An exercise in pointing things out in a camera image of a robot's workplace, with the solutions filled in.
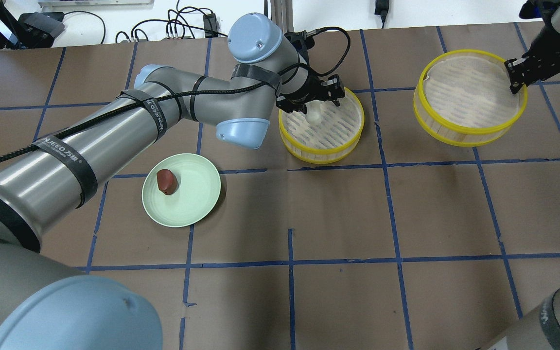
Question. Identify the yellow steamer layer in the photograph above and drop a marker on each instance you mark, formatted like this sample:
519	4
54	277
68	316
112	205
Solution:
463	98
330	141

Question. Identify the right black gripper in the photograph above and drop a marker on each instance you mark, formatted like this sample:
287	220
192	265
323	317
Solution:
546	50

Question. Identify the light green plate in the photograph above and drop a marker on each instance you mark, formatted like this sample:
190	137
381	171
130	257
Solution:
197	187

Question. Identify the white bun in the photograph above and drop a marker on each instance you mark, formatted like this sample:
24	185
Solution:
313	113

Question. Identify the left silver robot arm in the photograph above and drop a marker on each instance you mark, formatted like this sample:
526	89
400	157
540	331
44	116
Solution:
47	305

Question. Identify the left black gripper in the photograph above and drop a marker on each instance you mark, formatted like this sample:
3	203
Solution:
307	87

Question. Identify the black power adapter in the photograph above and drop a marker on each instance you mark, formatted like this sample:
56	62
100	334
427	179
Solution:
211	25

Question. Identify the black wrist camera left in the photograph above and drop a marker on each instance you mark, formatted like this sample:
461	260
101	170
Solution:
301	41

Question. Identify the aluminium frame post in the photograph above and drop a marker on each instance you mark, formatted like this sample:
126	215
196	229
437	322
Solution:
282	14

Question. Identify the brown bun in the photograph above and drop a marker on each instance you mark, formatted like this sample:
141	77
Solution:
167	182

